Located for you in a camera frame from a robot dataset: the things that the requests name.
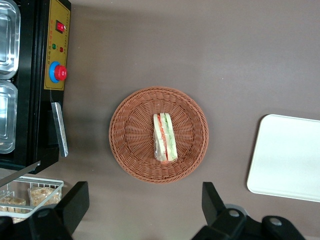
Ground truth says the empty brown wicker basket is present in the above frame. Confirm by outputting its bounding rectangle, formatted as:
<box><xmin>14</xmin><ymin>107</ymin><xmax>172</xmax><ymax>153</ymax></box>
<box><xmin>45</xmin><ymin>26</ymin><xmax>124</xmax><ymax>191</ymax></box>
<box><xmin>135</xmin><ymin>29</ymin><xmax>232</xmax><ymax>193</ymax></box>
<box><xmin>108</xmin><ymin>86</ymin><xmax>210</xmax><ymax>185</ymax></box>

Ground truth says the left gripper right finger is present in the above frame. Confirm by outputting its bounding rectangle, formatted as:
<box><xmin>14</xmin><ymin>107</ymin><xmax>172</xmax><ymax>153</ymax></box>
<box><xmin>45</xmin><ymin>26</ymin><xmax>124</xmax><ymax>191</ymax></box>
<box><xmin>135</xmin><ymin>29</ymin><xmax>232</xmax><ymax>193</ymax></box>
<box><xmin>191</xmin><ymin>181</ymin><xmax>306</xmax><ymax>240</ymax></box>

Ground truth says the clear bag of crackers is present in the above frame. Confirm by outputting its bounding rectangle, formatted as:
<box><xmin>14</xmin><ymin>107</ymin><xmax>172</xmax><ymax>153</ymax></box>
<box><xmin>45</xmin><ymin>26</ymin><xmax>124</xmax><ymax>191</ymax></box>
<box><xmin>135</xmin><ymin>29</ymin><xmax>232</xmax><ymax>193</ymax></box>
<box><xmin>0</xmin><ymin>196</ymin><xmax>27</xmax><ymax>213</ymax></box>
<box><xmin>27</xmin><ymin>186</ymin><xmax>62</xmax><ymax>207</ymax></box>

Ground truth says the triangle sandwich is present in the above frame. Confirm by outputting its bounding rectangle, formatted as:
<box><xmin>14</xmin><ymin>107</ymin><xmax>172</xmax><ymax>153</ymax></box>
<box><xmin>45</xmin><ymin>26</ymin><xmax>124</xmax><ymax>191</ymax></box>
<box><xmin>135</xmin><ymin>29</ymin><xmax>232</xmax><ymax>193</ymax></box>
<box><xmin>152</xmin><ymin>112</ymin><xmax>179</xmax><ymax>165</ymax></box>

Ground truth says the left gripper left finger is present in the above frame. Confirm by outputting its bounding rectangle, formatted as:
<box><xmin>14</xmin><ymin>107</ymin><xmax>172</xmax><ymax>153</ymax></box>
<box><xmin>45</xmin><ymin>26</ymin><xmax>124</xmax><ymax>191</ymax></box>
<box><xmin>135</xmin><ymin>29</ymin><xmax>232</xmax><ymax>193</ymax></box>
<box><xmin>24</xmin><ymin>181</ymin><xmax>90</xmax><ymax>240</ymax></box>

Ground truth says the black sealing machine yellow panel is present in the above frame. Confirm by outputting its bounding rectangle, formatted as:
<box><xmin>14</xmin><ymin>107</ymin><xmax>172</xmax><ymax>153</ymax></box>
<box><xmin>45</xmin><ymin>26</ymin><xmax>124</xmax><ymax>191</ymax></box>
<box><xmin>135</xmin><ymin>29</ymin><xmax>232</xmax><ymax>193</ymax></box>
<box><xmin>0</xmin><ymin>0</ymin><xmax>72</xmax><ymax>188</ymax></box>

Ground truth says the white wire rack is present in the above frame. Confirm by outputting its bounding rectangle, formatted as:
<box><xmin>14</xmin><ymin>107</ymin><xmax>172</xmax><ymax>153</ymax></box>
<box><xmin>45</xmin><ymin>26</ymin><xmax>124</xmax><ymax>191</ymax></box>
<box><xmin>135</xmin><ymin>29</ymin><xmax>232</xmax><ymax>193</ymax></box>
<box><xmin>0</xmin><ymin>176</ymin><xmax>65</xmax><ymax>224</ymax></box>

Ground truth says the steel tray in machine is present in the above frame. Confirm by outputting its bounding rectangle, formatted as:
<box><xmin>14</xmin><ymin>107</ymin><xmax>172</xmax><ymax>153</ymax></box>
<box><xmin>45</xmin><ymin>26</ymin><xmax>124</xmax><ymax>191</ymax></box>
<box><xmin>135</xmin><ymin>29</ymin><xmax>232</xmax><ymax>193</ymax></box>
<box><xmin>0</xmin><ymin>0</ymin><xmax>21</xmax><ymax>79</ymax></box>
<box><xmin>0</xmin><ymin>79</ymin><xmax>19</xmax><ymax>155</ymax></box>

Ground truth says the cream plastic tray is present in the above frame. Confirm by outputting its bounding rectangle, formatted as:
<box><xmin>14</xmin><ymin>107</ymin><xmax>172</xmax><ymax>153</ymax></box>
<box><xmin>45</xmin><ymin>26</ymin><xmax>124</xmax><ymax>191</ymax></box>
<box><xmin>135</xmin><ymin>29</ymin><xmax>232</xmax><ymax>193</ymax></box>
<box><xmin>246</xmin><ymin>113</ymin><xmax>320</xmax><ymax>203</ymax></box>

